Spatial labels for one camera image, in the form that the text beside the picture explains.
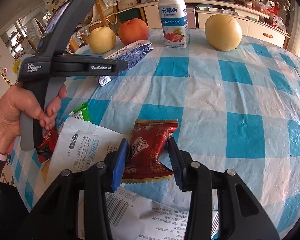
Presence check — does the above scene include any white shipping label paper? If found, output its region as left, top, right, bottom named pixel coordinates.
left=77, top=184, right=220, bottom=240

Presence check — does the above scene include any white paper packaging bag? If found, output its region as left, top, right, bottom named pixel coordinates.
left=45, top=117, right=130, bottom=186

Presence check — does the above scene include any dark red snack wrapper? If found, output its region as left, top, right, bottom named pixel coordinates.
left=122, top=119, right=179, bottom=184

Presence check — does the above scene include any person's left hand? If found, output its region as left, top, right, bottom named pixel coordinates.
left=0, top=83, right=67, bottom=155

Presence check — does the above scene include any blue checkered tablecloth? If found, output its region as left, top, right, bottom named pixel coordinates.
left=9, top=28, right=300, bottom=240

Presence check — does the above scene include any yellow pear left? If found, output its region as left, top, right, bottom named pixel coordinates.
left=89, top=27, right=116, bottom=54

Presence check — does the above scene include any blue white milk carton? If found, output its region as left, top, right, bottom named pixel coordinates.
left=98, top=40, right=153, bottom=87

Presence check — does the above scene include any red apple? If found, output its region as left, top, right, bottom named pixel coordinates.
left=118, top=18, right=149, bottom=46

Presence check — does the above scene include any white yogurt drink bottle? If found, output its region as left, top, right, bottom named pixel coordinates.
left=158, top=0, right=189, bottom=48

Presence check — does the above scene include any wooden chair with cover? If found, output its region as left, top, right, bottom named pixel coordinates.
left=67, top=0, right=119, bottom=45

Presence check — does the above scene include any green snack wrapper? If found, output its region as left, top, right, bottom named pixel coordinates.
left=57, top=102, right=90, bottom=127

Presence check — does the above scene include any yellow pear right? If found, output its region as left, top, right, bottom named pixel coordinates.
left=205, top=14, right=242, bottom=51

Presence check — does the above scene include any red milk tea packet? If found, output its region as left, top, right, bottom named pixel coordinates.
left=36, top=127, right=58, bottom=164

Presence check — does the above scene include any yellow pear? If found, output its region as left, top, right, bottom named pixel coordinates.
left=89, top=27, right=116, bottom=54
left=205, top=14, right=242, bottom=51

